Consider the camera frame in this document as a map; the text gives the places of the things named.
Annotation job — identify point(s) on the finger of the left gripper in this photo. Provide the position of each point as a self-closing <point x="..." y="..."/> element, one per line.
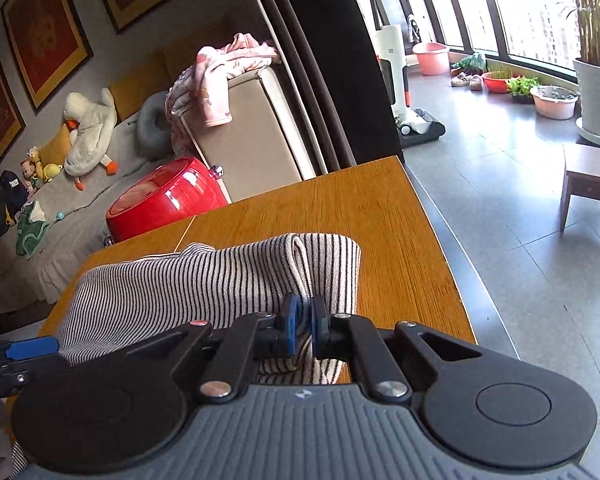
<point x="26" y="361"/>

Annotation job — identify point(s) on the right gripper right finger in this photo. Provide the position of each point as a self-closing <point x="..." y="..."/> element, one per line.
<point x="355" y="340"/>

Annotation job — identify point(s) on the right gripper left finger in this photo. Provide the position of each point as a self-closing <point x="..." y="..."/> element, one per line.
<point x="252" y="338"/>

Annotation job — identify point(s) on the grey striped knit garment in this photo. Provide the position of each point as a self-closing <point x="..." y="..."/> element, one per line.
<point x="119" y="304"/>

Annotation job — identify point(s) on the grey sofa blanket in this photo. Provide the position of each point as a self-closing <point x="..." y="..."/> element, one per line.
<point x="77" y="225"/>

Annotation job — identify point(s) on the green cloth on sofa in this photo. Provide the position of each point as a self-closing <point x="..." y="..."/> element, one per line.
<point x="31" y="227"/>

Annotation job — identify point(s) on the red round stool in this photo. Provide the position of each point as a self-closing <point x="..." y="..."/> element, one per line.
<point x="174" y="191"/>

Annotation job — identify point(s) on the beige sofa armrest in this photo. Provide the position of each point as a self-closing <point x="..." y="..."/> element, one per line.
<point x="261" y="148"/>

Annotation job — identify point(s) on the small doll toys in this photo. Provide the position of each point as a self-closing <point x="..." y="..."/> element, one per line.
<point x="18" y="191"/>

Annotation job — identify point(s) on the white floor cleaner machine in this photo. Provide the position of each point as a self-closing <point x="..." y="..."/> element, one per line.
<point x="414" y="126"/>

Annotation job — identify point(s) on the grey neck pillow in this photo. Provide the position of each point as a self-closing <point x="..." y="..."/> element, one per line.
<point x="153" y="131"/>

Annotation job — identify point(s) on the pink crumpled cloth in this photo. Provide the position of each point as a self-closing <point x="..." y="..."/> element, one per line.
<point x="204" y="85"/>

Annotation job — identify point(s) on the white duck plush toy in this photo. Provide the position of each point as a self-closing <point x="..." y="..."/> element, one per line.
<point x="90" y="139"/>

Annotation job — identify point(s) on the dark brown curtain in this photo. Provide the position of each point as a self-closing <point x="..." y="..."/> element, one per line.
<point x="331" y="58"/>

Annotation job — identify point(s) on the pink plastic bucket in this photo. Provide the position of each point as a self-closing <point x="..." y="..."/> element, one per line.
<point x="432" y="58"/>

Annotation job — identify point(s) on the red plastic basin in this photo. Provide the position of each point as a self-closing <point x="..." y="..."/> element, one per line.
<point x="497" y="81"/>

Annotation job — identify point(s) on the brown low stool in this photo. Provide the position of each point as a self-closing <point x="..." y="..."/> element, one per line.
<point x="581" y="177"/>

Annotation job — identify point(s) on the small green leafy plant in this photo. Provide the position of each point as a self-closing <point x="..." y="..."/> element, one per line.
<point x="520" y="88"/>

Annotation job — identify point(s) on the pink basin with soil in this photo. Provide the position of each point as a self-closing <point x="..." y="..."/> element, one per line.
<point x="554" y="102"/>

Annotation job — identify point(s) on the white ribbed plant pot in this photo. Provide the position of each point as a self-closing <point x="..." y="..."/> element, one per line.
<point x="589" y="87"/>

